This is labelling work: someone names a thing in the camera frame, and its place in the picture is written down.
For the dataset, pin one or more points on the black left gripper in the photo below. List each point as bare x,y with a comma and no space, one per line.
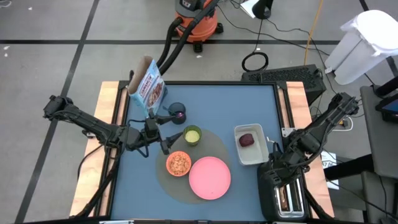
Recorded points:
136,138

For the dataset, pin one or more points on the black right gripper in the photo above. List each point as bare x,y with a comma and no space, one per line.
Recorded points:
289,161

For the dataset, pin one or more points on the brown toast slice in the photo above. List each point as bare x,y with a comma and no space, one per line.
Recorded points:
283,199

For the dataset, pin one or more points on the iridescent purple spoon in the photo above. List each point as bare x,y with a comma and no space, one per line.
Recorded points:
180,116

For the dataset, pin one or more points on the light blue cereal box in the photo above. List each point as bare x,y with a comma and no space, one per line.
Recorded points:
149,90

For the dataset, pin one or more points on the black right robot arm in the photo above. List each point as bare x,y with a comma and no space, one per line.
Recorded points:
326,124

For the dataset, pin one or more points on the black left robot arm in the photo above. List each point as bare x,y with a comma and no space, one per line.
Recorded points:
87,123

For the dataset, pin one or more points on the black mesh cup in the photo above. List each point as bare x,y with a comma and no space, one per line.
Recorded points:
178,109

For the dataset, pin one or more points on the green glass cup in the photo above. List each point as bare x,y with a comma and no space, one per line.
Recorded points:
192,136

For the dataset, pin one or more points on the black and chrome toaster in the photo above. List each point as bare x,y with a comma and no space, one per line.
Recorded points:
267,205

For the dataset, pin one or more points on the golden cereal pieces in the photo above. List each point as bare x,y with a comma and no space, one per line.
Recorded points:
178,163

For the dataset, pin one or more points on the white plastic bin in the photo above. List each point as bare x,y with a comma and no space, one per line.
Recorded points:
252,155

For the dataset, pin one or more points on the orange patterned bowl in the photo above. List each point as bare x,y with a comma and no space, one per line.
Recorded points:
169,172

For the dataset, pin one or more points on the round woven placemat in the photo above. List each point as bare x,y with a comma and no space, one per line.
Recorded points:
214,146

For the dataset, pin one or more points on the dark red round food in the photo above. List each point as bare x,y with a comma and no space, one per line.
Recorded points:
246,140

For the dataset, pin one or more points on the white printed label sheet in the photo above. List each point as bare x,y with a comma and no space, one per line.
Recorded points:
329,161

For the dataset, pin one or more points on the pink round plate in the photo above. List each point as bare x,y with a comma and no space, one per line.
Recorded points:
210,178

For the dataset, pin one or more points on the black desk leg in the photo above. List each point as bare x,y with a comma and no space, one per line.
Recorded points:
348,168

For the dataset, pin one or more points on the wooden side board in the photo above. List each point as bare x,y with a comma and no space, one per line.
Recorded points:
90,186
298,93

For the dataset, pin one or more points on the orange shop vacuum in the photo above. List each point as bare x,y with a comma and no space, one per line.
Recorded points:
186,34
196,21

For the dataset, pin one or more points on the black computer case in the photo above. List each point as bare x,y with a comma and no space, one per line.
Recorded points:
280,77

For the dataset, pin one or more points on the grey desk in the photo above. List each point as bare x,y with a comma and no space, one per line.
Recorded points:
382,146

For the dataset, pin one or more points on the black tablet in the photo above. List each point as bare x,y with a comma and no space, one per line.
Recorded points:
390,107

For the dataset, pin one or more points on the white paper sheet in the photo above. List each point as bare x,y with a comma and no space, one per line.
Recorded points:
247,6

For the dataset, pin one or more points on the black round stand base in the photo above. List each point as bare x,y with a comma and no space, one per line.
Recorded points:
262,7

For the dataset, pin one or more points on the white lined trash bin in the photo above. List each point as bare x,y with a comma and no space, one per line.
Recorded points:
363,46

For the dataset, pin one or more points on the black table frame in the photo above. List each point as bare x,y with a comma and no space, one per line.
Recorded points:
217,83

